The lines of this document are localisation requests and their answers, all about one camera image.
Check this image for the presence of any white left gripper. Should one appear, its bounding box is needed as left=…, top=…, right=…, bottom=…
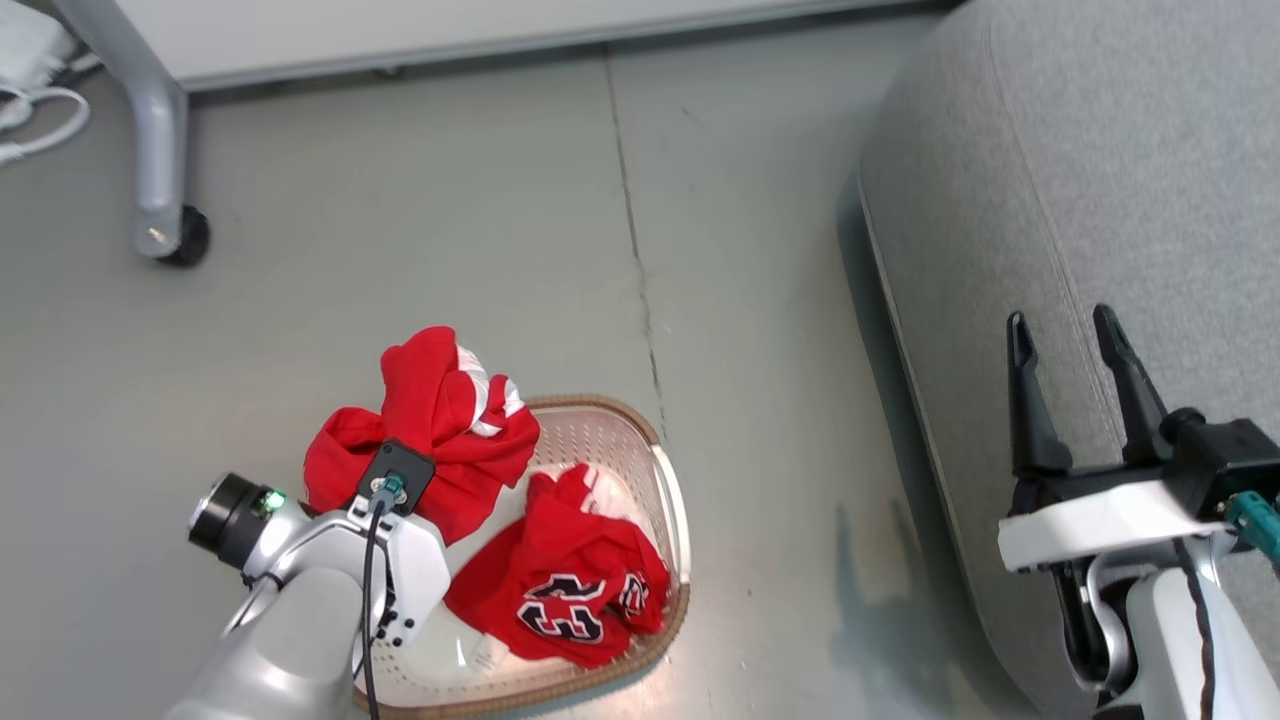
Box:
left=345, top=503, right=452, bottom=647

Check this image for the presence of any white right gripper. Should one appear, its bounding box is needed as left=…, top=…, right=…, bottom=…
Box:
left=998, top=304, right=1229, bottom=574

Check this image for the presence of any red jersey with black number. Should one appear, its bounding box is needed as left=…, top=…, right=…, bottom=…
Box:
left=444, top=463, right=672, bottom=670

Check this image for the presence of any red garment with white stripes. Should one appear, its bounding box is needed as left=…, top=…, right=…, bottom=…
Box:
left=303, top=326, right=542, bottom=547

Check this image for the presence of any white laundry basket brown rim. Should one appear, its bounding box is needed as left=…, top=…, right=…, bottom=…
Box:
left=350, top=394, right=693, bottom=720

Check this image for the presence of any grey fabric sofa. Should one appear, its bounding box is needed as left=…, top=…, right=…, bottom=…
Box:
left=858, top=0, right=1280, bottom=720

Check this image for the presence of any black caster wheel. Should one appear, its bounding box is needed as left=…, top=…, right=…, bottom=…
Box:
left=158, top=205, right=212, bottom=268

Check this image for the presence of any grey metal table leg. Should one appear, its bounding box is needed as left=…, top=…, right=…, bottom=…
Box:
left=55, top=0, right=191, bottom=263

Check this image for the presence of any white table panel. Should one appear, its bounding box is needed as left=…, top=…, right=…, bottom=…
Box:
left=115, top=0, right=941, bottom=93

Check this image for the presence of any white device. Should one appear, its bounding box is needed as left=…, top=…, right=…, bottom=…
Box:
left=0, top=0, right=81, bottom=91

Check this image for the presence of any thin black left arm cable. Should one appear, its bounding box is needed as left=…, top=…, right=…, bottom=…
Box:
left=359, top=497, right=391, bottom=720

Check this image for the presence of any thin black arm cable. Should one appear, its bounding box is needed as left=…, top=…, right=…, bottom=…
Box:
left=1172, top=540, right=1217, bottom=720
left=359, top=497, right=391, bottom=720

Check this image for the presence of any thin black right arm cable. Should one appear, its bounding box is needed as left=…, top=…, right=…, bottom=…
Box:
left=1172, top=540, right=1217, bottom=720

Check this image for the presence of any white cable loop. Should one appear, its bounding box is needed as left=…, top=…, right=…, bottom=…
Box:
left=0, top=85, right=91, bottom=167

